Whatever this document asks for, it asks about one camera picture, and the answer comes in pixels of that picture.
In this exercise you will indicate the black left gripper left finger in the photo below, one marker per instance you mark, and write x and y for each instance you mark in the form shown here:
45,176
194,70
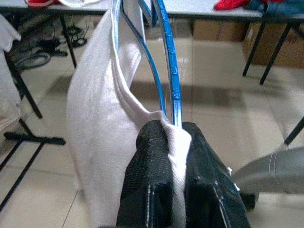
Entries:
149,166

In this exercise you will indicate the white crumpled garment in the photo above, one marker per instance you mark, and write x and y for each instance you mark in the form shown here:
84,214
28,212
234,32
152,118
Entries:
8,71

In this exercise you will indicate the red cloth garment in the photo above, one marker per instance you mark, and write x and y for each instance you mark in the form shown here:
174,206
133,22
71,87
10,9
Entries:
230,4
40,2

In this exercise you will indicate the blue clothes hanger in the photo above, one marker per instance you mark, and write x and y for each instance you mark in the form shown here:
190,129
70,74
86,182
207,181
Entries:
174,78

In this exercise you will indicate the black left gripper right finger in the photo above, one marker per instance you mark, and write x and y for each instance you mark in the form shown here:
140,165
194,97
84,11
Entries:
209,194

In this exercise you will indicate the white t-shirt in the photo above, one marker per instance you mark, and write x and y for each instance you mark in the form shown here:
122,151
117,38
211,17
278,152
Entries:
99,107

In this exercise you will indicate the blue denim jeans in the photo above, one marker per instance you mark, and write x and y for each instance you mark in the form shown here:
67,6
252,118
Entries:
280,6

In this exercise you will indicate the brown cardboard box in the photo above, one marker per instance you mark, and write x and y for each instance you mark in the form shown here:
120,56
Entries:
218,31
285,47

